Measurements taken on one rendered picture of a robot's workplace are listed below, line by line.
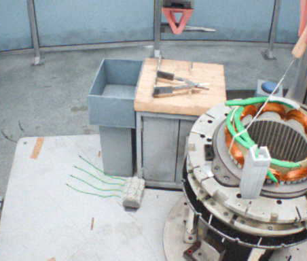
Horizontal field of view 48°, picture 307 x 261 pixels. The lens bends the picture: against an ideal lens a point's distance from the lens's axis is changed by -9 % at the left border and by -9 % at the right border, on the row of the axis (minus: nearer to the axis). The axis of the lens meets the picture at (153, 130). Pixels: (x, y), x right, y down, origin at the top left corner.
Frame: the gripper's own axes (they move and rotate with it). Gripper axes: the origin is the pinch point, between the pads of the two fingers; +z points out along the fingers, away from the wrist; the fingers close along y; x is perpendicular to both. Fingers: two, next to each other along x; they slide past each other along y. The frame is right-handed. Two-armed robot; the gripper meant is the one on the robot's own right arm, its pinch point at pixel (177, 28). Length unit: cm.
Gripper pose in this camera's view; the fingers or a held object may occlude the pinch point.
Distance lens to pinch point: 85.8
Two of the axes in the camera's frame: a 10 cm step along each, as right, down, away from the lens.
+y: -0.9, 6.7, -7.4
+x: 10.0, 0.6, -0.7
